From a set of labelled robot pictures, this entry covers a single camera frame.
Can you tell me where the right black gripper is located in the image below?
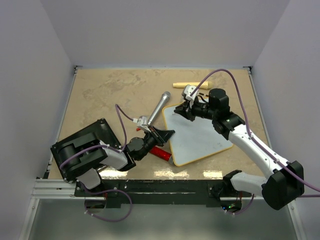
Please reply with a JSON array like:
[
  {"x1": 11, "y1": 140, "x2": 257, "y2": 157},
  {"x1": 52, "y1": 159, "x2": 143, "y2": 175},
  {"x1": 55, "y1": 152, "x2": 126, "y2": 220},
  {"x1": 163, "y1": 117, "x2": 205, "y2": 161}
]
[{"x1": 174, "y1": 96, "x2": 217, "y2": 122}]

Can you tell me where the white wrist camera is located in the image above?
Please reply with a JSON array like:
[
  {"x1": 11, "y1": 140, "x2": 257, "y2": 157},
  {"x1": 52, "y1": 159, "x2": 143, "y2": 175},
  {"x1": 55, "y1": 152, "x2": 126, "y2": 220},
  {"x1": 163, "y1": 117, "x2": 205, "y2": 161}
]
[
  {"x1": 133, "y1": 115, "x2": 150, "y2": 132},
  {"x1": 181, "y1": 84, "x2": 198, "y2": 101}
]

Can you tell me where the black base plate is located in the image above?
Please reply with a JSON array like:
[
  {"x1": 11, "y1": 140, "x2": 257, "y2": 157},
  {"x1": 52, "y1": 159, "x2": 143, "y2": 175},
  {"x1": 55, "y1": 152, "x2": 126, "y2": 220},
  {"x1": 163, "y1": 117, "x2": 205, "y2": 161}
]
[{"x1": 74, "y1": 179, "x2": 252, "y2": 208}]

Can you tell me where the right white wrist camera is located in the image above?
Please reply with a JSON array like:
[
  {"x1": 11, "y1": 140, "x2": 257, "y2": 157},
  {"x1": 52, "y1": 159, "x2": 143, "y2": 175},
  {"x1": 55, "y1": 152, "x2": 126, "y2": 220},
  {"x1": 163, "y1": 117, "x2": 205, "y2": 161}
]
[{"x1": 181, "y1": 84, "x2": 198, "y2": 101}]

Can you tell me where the cream toy microphone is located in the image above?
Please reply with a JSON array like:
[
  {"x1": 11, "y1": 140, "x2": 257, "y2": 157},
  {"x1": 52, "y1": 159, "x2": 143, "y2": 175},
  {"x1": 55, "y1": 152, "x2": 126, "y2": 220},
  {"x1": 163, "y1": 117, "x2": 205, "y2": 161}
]
[{"x1": 172, "y1": 80, "x2": 214, "y2": 90}]

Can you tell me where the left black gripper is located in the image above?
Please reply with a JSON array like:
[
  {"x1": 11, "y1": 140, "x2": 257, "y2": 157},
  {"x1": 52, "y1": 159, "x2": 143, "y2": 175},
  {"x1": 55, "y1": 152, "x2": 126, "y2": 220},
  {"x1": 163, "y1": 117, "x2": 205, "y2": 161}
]
[{"x1": 136, "y1": 125, "x2": 175, "y2": 161}]

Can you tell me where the purple cable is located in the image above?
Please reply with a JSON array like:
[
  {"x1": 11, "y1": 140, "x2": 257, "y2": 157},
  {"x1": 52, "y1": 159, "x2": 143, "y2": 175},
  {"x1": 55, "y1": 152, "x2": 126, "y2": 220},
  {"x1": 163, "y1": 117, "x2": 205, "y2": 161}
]
[
  {"x1": 191, "y1": 69, "x2": 320, "y2": 216},
  {"x1": 59, "y1": 103, "x2": 138, "y2": 223}
]

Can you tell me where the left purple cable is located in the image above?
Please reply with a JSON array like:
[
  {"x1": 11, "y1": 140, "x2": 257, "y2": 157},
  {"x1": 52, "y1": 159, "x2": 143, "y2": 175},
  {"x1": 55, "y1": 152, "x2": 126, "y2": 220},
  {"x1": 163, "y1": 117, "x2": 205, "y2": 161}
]
[{"x1": 59, "y1": 103, "x2": 138, "y2": 223}]

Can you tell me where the yellow framed whiteboard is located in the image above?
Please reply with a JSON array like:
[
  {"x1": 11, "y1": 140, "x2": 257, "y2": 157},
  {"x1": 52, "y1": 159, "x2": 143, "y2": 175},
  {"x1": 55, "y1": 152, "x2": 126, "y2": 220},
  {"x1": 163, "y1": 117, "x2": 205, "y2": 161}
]
[{"x1": 162, "y1": 105, "x2": 233, "y2": 167}]

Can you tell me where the silver toy microphone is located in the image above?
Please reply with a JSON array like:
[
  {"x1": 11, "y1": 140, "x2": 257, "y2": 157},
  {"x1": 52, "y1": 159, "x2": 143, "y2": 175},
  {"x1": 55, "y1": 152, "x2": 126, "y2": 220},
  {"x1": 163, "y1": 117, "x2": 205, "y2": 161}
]
[{"x1": 147, "y1": 91, "x2": 171, "y2": 125}]

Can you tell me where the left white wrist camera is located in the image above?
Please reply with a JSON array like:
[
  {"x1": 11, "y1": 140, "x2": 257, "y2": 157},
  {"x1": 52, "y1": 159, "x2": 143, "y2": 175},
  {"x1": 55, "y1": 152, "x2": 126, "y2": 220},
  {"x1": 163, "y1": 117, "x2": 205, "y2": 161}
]
[{"x1": 133, "y1": 115, "x2": 150, "y2": 132}]

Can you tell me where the red toy microphone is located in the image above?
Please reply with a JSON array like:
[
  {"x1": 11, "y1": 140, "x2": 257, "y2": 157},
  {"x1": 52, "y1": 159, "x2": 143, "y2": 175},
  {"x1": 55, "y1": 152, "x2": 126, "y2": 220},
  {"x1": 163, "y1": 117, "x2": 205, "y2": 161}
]
[{"x1": 149, "y1": 146, "x2": 174, "y2": 165}]

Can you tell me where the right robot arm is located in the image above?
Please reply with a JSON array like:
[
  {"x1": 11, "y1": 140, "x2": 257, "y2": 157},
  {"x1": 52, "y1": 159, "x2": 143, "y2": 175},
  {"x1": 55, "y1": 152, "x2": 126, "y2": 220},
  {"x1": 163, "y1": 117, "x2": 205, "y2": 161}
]
[{"x1": 174, "y1": 85, "x2": 305, "y2": 210}]

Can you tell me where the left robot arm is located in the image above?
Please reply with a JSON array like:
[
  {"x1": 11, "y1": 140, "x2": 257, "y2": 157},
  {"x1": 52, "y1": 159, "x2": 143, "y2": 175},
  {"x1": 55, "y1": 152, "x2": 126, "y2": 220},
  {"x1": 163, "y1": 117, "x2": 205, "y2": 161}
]
[{"x1": 51, "y1": 126, "x2": 175, "y2": 196}]

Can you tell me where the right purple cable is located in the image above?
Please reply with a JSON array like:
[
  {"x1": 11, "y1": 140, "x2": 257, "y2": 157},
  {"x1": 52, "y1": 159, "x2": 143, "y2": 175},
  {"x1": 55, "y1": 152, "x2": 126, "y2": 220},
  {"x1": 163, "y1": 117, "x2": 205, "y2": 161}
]
[{"x1": 191, "y1": 69, "x2": 320, "y2": 216}]

